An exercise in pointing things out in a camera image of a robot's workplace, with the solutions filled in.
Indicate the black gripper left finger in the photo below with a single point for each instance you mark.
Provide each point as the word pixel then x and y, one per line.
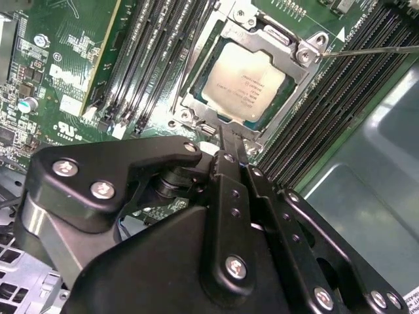
pixel 98 163

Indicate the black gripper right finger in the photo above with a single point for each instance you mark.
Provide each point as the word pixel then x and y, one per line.
pixel 275 202

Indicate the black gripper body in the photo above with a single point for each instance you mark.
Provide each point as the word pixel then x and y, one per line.
pixel 147 268

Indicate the metal socket cover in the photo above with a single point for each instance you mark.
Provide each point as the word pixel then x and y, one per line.
pixel 209 114

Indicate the silver CPU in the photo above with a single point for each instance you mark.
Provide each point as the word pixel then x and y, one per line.
pixel 242 81

